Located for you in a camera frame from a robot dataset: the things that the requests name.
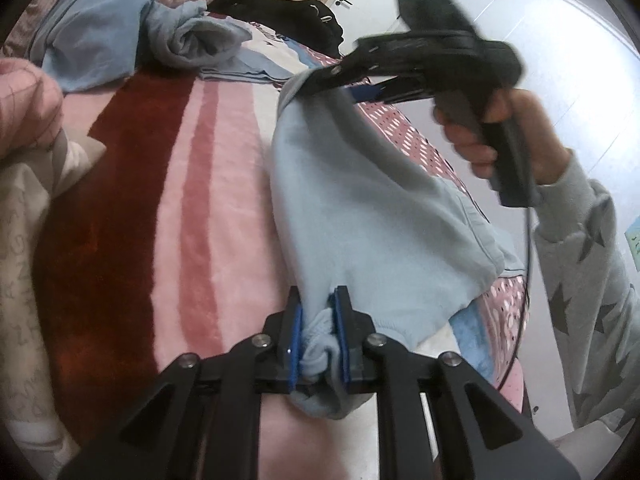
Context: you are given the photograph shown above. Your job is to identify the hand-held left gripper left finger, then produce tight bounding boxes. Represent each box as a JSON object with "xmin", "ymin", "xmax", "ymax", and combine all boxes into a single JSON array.
[{"xmin": 57, "ymin": 285, "xmax": 305, "ymax": 480}]

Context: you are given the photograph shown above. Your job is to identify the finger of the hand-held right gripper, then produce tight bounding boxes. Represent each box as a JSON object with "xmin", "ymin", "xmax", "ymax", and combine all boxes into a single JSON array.
[
  {"xmin": 287, "ymin": 55, "xmax": 373, "ymax": 97},
  {"xmin": 349, "ymin": 77, "xmax": 401, "ymax": 107}
]

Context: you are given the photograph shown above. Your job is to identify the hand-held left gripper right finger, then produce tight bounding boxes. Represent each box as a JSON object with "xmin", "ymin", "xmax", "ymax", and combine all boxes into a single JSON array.
[{"xmin": 332, "ymin": 285, "xmax": 583, "ymax": 480}]

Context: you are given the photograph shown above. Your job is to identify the light blue pants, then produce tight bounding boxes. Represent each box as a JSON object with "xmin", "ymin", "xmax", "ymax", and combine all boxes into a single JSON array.
[{"xmin": 269, "ymin": 71, "xmax": 526, "ymax": 420}]

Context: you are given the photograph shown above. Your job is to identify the person's right forearm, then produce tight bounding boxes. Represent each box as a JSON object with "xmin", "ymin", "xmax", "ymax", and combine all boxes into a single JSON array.
[{"xmin": 532, "ymin": 147, "xmax": 640, "ymax": 433}]

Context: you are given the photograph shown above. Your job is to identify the person's right hand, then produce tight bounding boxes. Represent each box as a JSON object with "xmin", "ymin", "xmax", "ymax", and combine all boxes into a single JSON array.
[{"xmin": 433, "ymin": 89, "xmax": 574, "ymax": 188}]

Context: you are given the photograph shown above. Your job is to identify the black garment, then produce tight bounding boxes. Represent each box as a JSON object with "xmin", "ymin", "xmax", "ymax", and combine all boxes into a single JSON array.
[{"xmin": 207, "ymin": 0, "xmax": 346, "ymax": 58}]

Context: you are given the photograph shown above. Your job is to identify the white door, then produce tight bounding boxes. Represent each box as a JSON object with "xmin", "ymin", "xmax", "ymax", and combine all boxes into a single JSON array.
[{"xmin": 320, "ymin": 0, "xmax": 416, "ymax": 58}]

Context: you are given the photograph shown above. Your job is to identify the grey-blue crumpled garment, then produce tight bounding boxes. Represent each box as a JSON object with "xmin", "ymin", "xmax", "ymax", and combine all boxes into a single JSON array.
[{"xmin": 145, "ymin": 0, "xmax": 311, "ymax": 85}]

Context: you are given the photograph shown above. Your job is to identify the striped dotted bed blanket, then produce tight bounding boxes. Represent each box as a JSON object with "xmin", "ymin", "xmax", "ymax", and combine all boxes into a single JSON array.
[{"xmin": 30, "ymin": 15, "xmax": 531, "ymax": 480}]

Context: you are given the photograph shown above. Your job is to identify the blue crumpled garment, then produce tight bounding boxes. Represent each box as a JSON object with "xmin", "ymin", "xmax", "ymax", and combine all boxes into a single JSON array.
[{"xmin": 27, "ymin": 0, "xmax": 176, "ymax": 93}]

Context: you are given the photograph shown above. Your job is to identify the beige printed cloth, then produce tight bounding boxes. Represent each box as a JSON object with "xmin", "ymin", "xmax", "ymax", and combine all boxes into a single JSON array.
[{"xmin": 0, "ymin": 125, "xmax": 108, "ymax": 461}]

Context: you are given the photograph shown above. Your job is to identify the black cable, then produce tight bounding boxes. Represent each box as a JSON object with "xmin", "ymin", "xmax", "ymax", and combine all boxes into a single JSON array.
[{"xmin": 492, "ymin": 204, "xmax": 533, "ymax": 391}]

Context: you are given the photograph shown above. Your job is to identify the light blue wall sticker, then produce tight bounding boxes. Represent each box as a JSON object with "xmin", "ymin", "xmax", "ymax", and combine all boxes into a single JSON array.
[{"xmin": 624, "ymin": 224, "xmax": 640, "ymax": 273}]

